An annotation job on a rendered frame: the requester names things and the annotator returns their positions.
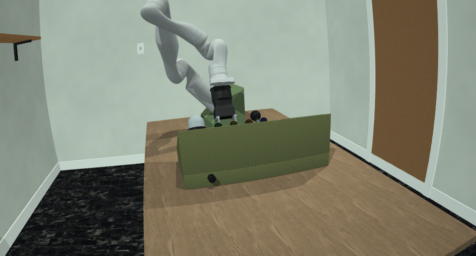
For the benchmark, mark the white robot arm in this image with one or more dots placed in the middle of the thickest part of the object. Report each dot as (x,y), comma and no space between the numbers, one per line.
(157,12)

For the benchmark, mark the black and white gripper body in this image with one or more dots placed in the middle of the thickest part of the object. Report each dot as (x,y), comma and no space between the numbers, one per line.
(221,95)

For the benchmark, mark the olive green console housing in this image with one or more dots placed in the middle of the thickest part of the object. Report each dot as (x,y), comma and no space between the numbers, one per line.
(237,153)

